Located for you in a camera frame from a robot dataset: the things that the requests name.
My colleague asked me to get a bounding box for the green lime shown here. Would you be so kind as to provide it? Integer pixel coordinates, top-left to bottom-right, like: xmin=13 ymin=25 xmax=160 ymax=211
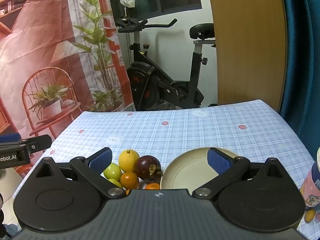
xmin=107 ymin=178 xmax=123 ymax=189
xmin=103 ymin=163 xmax=123 ymax=180

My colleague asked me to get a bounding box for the small yellow fruit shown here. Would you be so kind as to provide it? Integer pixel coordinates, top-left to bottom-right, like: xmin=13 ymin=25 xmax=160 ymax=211
xmin=305 ymin=209 xmax=316 ymax=223

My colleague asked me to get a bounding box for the blue curtain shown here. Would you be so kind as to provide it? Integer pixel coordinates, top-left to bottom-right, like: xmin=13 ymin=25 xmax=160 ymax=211
xmin=279 ymin=0 xmax=320 ymax=160

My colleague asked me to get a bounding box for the wooden board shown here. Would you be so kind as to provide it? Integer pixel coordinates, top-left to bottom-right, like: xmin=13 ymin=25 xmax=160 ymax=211
xmin=205 ymin=0 xmax=287 ymax=113

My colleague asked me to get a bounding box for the printed drink bottle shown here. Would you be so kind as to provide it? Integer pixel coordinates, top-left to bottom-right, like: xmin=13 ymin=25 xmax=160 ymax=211
xmin=299 ymin=147 xmax=320 ymax=212

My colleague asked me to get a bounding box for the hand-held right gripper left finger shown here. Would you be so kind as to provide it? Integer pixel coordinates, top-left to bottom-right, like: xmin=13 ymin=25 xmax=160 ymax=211
xmin=32 ymin=147 xmax=126 ymax=199

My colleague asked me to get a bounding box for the cream round plate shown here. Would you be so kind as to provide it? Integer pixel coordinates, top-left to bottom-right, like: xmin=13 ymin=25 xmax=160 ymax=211
xmin=160 ymin=147 xmax=240 ymax=197

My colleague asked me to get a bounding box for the black exercise bike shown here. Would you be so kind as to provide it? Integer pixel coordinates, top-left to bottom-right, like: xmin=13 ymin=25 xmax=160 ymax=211
xmin=117 ymin=17 xmax=217 ymax=112

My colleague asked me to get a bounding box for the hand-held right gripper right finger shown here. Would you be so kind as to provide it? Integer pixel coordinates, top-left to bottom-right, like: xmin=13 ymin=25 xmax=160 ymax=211
xmin=192 ymin=147 xmax=289 ymax=200

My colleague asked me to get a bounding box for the yellow lemon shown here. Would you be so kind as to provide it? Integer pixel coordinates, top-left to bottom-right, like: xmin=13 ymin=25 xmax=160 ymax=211
xmin=118 ymin=149 xmax=140 ymax=173

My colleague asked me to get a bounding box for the printed backdrop cloth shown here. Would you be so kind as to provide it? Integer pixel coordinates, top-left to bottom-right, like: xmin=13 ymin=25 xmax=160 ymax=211
xmin=0 ymin=0 xmax=137 ymax=178

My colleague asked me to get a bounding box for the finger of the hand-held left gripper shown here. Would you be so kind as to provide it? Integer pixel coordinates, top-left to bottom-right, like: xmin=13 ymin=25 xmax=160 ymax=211
xmin=0 ymin=133 xmax=22 ymax=144
xmin=21 ymin=134 xmax=53 ymax=153

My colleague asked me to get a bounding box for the blue checkered tablecloth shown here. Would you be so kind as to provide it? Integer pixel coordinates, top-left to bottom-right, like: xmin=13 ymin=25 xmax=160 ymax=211
xmin=12 ymin=100 xmax=320 ymax=240

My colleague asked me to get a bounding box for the dark purple mangosteen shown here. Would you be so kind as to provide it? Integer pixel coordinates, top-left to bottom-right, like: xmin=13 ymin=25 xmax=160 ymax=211
xmin=134 ymin=155 xmax=163 ymax=181

